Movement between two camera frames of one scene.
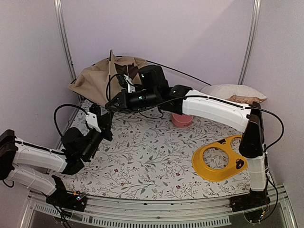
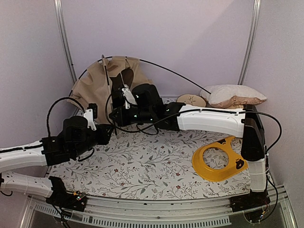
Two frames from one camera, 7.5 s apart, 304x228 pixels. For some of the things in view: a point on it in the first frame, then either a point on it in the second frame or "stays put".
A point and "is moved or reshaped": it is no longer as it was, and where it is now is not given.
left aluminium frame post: (59, 10) stays put
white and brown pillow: (240, 93) stays put
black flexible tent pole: (174, 70) to (140, 59)
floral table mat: (150, 158) stays put
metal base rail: (108, 212) stays put
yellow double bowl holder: (236, 162) stays put
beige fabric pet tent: (99, 82) is moved or reshaped
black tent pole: (109, 88) is moved or reshaped
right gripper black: (124, 102) to (122, 120)
